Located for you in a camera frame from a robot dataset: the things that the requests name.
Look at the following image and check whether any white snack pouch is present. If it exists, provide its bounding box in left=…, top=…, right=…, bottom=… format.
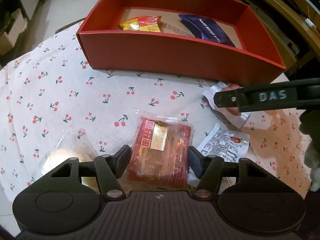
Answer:
left=197, top=124, right=250, bottom=163

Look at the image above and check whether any clear packaged white bun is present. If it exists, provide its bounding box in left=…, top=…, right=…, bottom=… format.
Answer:
left=33, top=127, right=99, bottom=179

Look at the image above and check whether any red pastry packet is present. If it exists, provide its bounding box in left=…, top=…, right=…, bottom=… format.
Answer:
left=126, top=110, right=193, bottom=190

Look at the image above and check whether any sausage packet white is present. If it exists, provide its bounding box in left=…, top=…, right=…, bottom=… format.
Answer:
left=202, top=81, right=251, bottom=129

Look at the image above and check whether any cherry print tablecloth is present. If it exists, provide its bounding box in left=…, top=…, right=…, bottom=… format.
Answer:
left=0, top=21, right=313, bottom=205

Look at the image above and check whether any dark blue biscuit packet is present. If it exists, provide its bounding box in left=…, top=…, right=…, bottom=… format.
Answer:
left=178, top=14, right=235, bottom=48

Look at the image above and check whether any red cardboard box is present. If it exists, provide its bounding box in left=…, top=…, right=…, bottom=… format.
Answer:
left=76, top=0, right=286, bottom=86

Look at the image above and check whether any yellow red candy packet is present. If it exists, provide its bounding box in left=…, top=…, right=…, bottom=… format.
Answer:
left=119, top=16, right=161, bottom=33

